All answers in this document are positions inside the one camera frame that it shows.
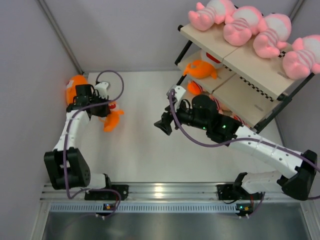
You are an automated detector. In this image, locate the pink striped plush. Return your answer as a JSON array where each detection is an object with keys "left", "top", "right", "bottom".
[
  {"left": 282, "top": 34, "right": 320, "bottom": 80},
  {"left": 253, "top": 13, "right": 292, "bottom": 59},
  {"left": 188, "top": 0, "right": 236, "bottom": 31},
  {"left": 223, "top": 6, "right": 263, "bottom": 47}
]

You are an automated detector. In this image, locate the beige three-tier shelf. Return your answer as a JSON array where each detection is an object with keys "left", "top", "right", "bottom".
[{"left": 175, "top": 24, "right": 314, "bottom": 132}]

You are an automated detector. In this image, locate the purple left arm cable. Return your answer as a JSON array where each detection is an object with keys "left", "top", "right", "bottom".
[{"left": 62, "top": 70, "right": 125, "bottom": 221}]

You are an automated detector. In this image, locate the orange plush on shelf left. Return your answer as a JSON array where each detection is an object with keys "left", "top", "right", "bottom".
[{"left": 187, "top": 81, "right": 203, "bottom": 96}]

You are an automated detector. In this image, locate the orange plush on shelf right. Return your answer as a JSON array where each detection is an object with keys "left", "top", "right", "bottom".
[{"left": 231, "top": 112, "right": 247, "bottom": 126}]

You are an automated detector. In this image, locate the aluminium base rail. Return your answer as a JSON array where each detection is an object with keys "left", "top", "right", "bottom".
[{"left": 40, "top": 182, "right": 297, "bottom": 217}]

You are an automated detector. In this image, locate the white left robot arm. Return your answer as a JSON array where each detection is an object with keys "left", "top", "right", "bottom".
[{"left": 44, "top": 82, "right": 111, "bottom": 190}]

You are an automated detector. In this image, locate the orange shark plush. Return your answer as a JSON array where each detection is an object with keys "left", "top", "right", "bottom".
[
  {"left": 65, "top": 75, "right": 88, "bottom": 105},
  {"left": 183, "top": 49, "right": 223, "bottom": 79},
  {"left": 98, "top": 101, "right": 125, "bottom": 132}
]

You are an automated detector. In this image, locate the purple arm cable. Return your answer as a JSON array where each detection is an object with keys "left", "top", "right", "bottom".
[
  {"left": 62, "top": 70, "right": 125, "bottom": 221},
  {"left": 167, "top": 91, "right": 320, "bottom": 218}
]

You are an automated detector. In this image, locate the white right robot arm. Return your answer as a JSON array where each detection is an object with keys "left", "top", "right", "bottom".
[{"left": 154, "top": 92, "right": 320, "bottom": 201}]

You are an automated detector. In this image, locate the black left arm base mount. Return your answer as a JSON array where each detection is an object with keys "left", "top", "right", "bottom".
[{"left": 84, "top": 184, "right": 129, "bottom": 201}]

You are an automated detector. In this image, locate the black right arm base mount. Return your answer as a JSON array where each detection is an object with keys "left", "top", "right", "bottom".
[{"left": 216, "top": 184, "right": 263, "bottom": 201}]

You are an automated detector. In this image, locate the orange plush on shelf middle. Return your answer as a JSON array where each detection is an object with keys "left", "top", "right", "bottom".
[{"left": 209, "top": 94, "right": 231, "bottom": 114}]

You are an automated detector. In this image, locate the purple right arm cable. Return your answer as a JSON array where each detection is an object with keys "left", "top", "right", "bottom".
[{"left": 167, "top": 91, "right": 320, "bottom": 218}]

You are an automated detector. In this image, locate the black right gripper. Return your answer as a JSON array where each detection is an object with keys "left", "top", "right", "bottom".
[{"left": 154, "top": 97, "right": 209, "bottom": 136}]

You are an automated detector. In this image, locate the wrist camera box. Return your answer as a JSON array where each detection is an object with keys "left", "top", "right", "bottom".
[
  {"left": 166, "top": 84, "right": 186, "bottom": 109},
  {"left": 94, "top": 81, "right": 110, "bottom": 99}
]

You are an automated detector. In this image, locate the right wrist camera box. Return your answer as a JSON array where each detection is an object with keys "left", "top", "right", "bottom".
[{"left": 166, "top": 84, "right": 186, "bottom": 109}]

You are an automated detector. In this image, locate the orange plush on shelf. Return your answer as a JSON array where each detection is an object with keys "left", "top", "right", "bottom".
[
  {"left": 231, "top": 112, "right": 247, "bottom": 126},
  {"left": 187, "top": 81, "right": 203, "bottom": 96},
  {"left": 209, "top": 94, "right": 231, "bottom": 114}
]

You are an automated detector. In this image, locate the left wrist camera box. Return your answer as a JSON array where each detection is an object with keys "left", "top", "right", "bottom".
[{"left": 94, "top": 81, "right": 110, "bottom": 99}]

